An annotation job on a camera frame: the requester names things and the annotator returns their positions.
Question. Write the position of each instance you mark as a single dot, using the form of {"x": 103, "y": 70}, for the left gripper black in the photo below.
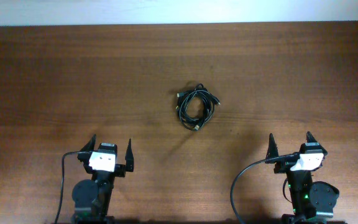
{"x": 120, "y": 169}

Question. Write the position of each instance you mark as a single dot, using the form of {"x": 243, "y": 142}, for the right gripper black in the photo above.
{"x": 283, "y": 166}

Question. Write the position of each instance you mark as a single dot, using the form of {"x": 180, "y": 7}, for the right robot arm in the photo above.
{"x": 312, "y": 202}

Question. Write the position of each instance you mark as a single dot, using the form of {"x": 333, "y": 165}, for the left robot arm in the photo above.
{"x": 92, "y": 196}

